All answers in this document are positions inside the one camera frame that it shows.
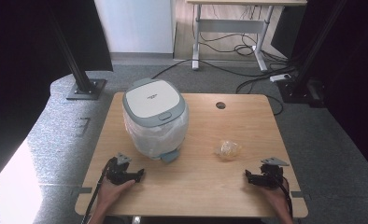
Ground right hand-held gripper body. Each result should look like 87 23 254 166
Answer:
257 157 290 189

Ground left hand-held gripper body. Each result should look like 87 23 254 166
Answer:
106 152 137 187

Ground clear plastic wrapper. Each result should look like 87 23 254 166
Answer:
213 139 243 161

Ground white pedal bin grey lid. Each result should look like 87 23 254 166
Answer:
121 77 190 164

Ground person's left hand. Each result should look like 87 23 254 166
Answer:
94 179 136 217

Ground translucent plastic bag liner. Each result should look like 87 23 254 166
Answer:
122 104 190 161

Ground white power strip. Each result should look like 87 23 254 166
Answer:
269 73 292 84

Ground black metal stand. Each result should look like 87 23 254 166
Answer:
277 0 349 108
48 6 107 101

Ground black curtain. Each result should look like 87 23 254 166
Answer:
270 0 368 181
0 0 114 194

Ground white panel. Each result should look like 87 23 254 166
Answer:
93 0 177 54

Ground white-legged wooden desk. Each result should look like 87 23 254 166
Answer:
185 0 308 73

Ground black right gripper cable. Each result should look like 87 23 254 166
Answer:
278 174 294 218

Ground long black floor cable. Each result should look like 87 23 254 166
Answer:
150 58 298 80

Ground tangled black cables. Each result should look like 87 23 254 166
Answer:
199 31 290 63

